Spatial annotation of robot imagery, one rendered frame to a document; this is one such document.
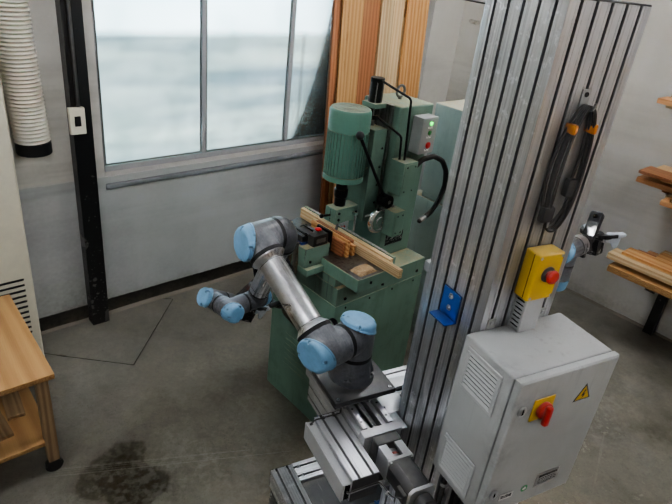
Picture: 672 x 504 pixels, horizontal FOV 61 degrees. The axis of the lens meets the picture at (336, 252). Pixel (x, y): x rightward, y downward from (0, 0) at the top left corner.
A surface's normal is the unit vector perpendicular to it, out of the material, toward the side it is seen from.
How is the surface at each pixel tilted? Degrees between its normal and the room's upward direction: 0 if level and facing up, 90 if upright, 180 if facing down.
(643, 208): 90
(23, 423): 0
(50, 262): 90
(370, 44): 87
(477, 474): 90
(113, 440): 0
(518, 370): 0
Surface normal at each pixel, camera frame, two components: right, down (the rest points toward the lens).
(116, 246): 0.66, 0.41
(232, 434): 0.11, -0.88
